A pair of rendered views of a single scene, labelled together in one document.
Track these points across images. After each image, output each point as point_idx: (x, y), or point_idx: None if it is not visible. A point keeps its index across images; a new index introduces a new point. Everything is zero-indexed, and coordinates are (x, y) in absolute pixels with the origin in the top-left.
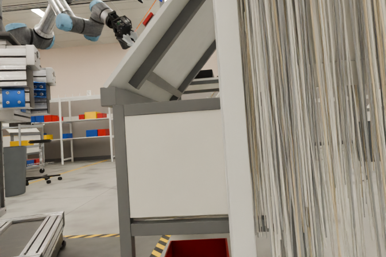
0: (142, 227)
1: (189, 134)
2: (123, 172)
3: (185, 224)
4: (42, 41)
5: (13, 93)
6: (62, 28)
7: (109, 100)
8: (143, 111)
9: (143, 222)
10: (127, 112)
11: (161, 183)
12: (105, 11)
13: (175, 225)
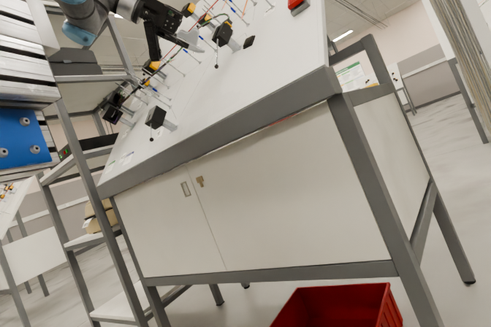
0: (417, 247)
1: (384, 123)
2: (383, 183)
3: (423, 220)
4: None
5: (9, 123)
6: None
7: (337, 85)
8: (359, 100)
9: (410, 242)
10: (353, 101)
11: (399, 184)
12: None
13: (422, 226)
